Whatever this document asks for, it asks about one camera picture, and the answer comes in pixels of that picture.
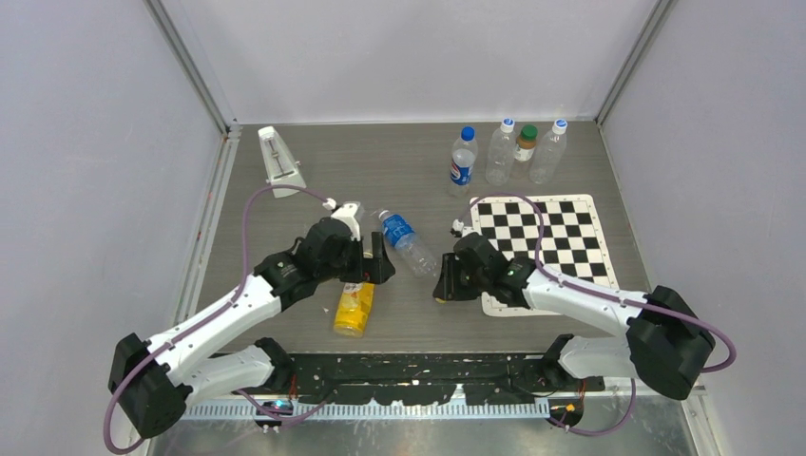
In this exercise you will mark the clear bottle pepsi label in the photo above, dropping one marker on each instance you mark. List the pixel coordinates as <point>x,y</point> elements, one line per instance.
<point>463,158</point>

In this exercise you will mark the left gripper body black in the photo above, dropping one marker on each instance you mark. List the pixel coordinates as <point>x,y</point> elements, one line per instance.
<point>371,267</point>

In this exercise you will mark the standing clear bottle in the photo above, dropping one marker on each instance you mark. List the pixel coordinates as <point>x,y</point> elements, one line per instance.
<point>549,151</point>
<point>500,155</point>

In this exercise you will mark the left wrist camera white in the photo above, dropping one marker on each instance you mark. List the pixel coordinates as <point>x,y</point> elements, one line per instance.
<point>350,213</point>

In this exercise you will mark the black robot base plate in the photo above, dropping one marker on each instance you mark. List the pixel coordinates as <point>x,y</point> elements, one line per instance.
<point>426,380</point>

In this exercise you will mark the clear bottle blue label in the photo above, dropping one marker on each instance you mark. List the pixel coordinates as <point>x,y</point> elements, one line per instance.
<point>409,245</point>

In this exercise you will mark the left standing clear bottle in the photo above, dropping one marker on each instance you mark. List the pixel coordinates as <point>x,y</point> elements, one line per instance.
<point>500,155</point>

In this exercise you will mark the yellow juice bottle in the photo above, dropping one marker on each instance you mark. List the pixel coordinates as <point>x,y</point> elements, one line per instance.
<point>353,309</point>

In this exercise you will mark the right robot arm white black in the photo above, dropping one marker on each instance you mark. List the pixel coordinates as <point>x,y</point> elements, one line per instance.
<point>652,337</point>

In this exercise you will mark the white metronome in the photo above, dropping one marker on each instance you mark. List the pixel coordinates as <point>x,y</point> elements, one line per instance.
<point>282,169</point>

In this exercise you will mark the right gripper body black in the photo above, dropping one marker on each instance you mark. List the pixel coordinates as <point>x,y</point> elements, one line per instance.
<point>459,285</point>

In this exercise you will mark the green cap brown bottle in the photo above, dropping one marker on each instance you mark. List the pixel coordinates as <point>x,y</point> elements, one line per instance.
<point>526,143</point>

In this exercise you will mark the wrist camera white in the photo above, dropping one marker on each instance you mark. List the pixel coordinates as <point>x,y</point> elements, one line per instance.
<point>460,229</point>
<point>350,213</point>

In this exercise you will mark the right standing clear bottle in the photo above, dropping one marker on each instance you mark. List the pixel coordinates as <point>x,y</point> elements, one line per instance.
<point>549,151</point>

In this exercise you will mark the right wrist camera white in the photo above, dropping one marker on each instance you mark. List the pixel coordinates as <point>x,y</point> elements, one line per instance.
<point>460,229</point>

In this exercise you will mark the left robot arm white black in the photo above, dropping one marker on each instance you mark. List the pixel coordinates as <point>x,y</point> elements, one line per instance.
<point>155,380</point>

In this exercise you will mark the blue bottle cap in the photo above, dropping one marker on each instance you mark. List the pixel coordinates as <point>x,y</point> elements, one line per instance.
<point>467,134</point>

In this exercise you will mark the checkerboard calibration mat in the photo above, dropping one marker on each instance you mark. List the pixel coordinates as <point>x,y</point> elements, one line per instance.
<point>573,241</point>

